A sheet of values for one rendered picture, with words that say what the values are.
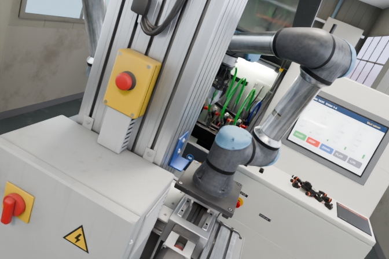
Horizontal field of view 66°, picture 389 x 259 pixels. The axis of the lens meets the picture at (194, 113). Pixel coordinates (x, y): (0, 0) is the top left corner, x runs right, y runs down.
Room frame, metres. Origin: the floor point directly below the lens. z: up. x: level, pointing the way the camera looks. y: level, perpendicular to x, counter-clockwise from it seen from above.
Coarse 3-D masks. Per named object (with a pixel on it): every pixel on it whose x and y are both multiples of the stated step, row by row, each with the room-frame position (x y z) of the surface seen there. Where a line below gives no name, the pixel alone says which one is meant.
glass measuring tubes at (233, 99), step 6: (240, 78) 1.93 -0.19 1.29; (228, 84) 1.96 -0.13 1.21; (234, 84) 1.95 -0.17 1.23; (240, 84) 1.94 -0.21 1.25; (246, 84) 1.90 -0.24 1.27; (240, 90) 1.91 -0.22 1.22; (228, 96) 1.94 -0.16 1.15; (234, 96) 1.94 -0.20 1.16; (228, 102) 1.93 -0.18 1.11; (234, 102) 1.91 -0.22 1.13; (228, 108) 1.93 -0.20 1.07
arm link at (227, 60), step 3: (225, 54) 1.35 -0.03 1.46; (225, 57) 1.35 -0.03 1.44; (228, 57) 1.35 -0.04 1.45; (231, 57) 1.35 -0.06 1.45; (222, 60) 1.35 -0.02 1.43; (225, 60) 1.35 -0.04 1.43; (228, 60) 1.35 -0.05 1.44; (231, 60) 1.35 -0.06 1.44; (234, 60) 1.35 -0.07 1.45; (222, 63) 1.36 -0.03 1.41; (225, 63) 1.35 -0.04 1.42; (228, 63) 1.35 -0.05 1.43; (231, 63) 1.35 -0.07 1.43; (234, 63) 1.36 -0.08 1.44; (231, 66) 1.36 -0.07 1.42
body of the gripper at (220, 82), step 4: (220, 68) 1.36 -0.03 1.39; (224, 68) 1.33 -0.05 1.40; (228, 68) 1.35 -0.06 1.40; (232, 68) 1.36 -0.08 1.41; (220, 72) 1.33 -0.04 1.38; (224, 72) 1.35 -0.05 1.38; (216, 76) 1.34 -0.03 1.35; (220, 76) 1.35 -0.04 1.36; (224, 76) 1.37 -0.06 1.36; (216, 80) 1.34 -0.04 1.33; (220, 80) 1.33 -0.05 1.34; (224, 80) 1.32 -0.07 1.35; (228, 80) 1.39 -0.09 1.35; (212, 84) 1.35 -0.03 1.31; (216, 84) 1.34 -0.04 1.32; (220, 84) 1.33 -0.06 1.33; (224, 84) 1.34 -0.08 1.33; (216, 88) 1.33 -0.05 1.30; (220, 88) 1.34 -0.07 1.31
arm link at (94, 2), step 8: (88, 0) 1.07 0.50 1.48; (96, 0) 1.08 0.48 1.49; (104, 0) 1.11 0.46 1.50; (88, 8) 1.07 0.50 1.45; (96, 8) 1.08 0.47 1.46; (104, 8) 1.11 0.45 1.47; (88, 16) 1.08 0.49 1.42; (96, 16) 1.09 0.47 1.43; (104, 16) 1.11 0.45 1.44; (88, 24) 1.09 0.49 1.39; (96, 24) 1.09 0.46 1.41; (88, 32) 1.10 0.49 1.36; (96, 32) 1.10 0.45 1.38; (88, 40) 1.11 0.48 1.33; (96, 40) 1.10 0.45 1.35; (96, 48) 1.11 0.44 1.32; (88, 64) 1.12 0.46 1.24; (88, 72) 1.17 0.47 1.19
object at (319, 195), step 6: (294, 180) 1.36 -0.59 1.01; (300, 180) 1.40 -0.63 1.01; (294, 186) 1.36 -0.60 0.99; (300, 186) 1.37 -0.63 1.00; (306, 186) 1.36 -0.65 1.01; (312, 186) 1.36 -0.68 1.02; (306, 192) 1.34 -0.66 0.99; (312, 192) 1.34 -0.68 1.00; (318, 192) 1.36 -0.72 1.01; (318, 198) 1.33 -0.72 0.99; (324, 198) 1.34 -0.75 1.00; (330, 198) 1.33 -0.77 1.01; (324, 204) 1.31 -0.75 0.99; (330, 204) 1.30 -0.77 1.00
